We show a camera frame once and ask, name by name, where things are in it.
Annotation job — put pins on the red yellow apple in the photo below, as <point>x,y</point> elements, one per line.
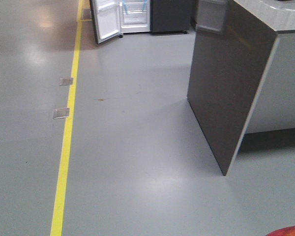
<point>287,231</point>

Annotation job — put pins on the fridge door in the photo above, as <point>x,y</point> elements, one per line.
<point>106,19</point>

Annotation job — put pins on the dark grey fridge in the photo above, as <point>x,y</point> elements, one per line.
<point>163,16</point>

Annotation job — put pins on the grey cabinet beside fridge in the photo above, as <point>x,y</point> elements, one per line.
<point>211,15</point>

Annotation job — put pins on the silver floor socket plate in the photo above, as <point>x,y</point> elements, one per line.
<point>61,113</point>
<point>66,81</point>

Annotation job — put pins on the clear crisper drawer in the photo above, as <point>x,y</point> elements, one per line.
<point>134,17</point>

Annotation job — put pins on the grey kitchen island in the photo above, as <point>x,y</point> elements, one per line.
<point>243,80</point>

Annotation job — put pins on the yellow floor tape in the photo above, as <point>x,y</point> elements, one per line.
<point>60,195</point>

